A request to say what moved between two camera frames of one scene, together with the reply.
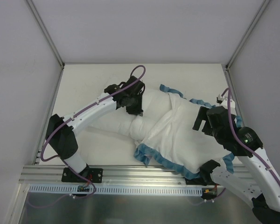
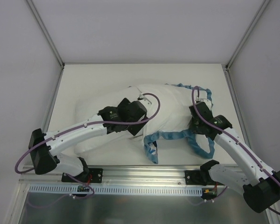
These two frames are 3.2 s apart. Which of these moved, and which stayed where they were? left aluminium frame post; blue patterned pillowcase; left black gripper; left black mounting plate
Moved: blue patterned pillowcase; left black gripper
Stayed: left black mounting plate; left aluminium frame post
